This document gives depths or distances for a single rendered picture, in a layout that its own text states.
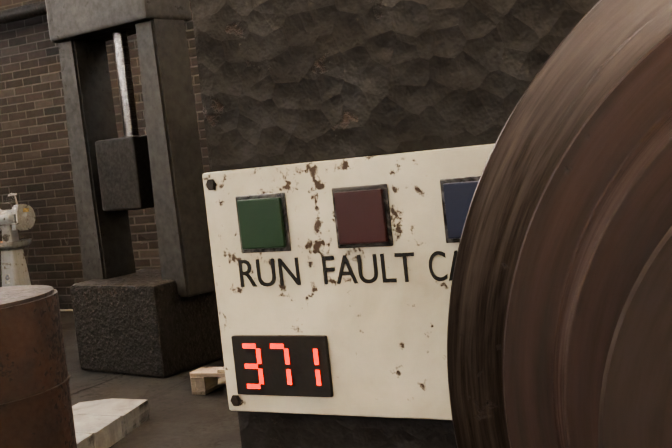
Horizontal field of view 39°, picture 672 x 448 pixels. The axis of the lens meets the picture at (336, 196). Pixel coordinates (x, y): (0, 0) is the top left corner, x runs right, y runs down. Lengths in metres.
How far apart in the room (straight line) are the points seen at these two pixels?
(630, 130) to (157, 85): 5.39
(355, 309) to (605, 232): 0.28
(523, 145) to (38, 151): 8.86
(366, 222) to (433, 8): 0.15
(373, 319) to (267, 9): 0.24
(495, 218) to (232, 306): 0.29
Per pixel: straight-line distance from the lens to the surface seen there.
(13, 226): 8.93
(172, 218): 5.77
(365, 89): 0.67
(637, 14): 0.46
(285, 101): 0.70
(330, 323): 0.68
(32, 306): 3.15
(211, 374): 5.22
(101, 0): 6.07
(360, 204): 0.65
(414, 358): 0.66
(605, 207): 0.44
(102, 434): 4.56
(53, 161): 9.15
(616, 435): 0.40
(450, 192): 0.62
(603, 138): 0.44
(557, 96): 0.47
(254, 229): 0.69
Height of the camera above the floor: 1.25
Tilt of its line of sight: 3 degrees down
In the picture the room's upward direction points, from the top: 6 degrees counter-clockwise
